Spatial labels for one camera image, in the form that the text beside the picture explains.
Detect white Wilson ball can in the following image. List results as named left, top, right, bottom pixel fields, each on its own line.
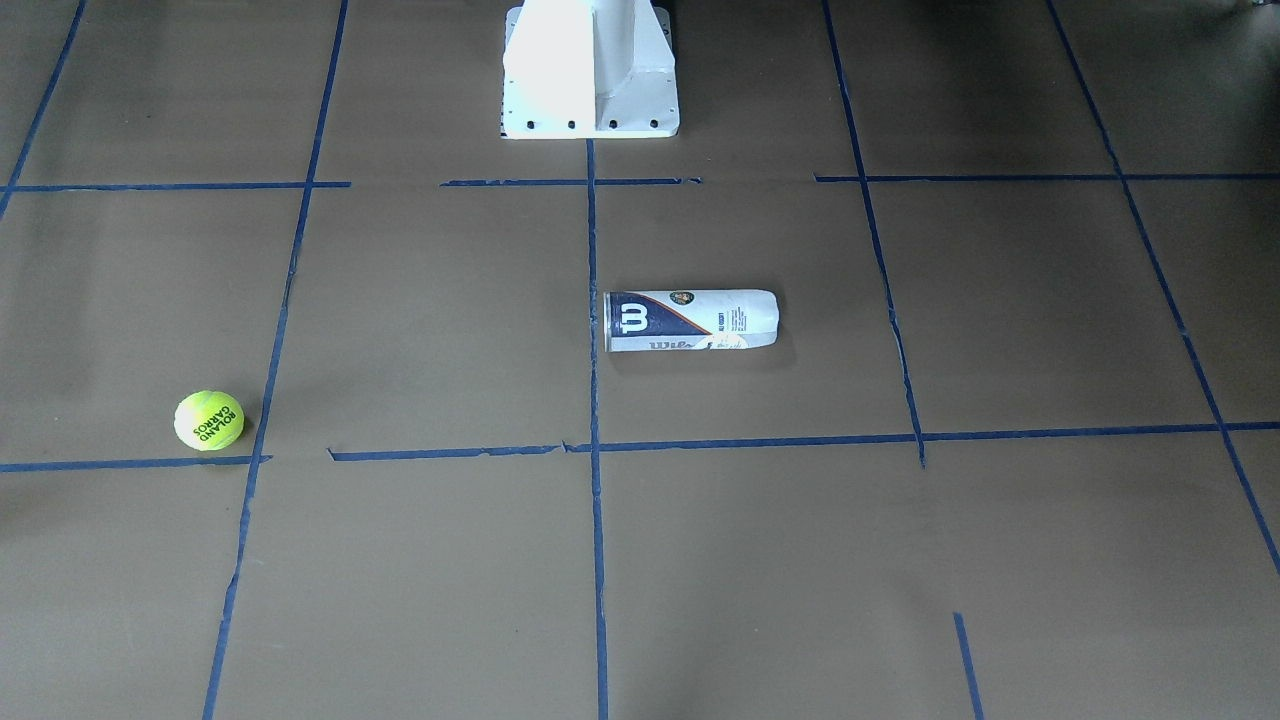
left=604, top=290, right=780, bottom=354

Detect yellow tennis ball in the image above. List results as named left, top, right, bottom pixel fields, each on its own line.
left=173, top=389, right=244, bottom=452

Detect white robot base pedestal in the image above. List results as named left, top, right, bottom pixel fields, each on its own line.
left=500, top=1, right=681, bottom=140

